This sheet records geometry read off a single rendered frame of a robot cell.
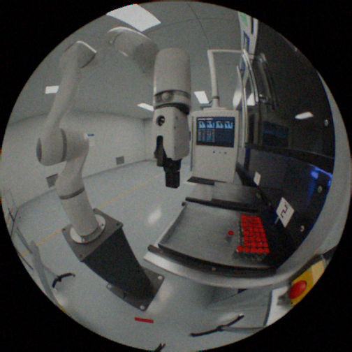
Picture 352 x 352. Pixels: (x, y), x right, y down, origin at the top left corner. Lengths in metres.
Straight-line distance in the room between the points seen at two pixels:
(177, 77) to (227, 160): 0.96
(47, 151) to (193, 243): 0.53
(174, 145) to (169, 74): 0.14
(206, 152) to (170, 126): 0.96
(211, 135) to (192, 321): 1.76
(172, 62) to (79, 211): 0.50
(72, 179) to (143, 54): 0.43
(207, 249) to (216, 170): 0.89
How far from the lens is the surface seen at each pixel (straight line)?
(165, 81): 0.23
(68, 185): 0.41
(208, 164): 1.13
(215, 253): 0.36
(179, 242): 0.37
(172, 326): 1.20
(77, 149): 0.44
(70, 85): 0.47
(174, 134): 0.18
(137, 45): 0.34
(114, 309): 1.31
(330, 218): 0.28
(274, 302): 0.40
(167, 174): 0.23
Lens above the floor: 1.19
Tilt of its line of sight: 18 degrees down
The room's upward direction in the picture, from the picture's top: straight up
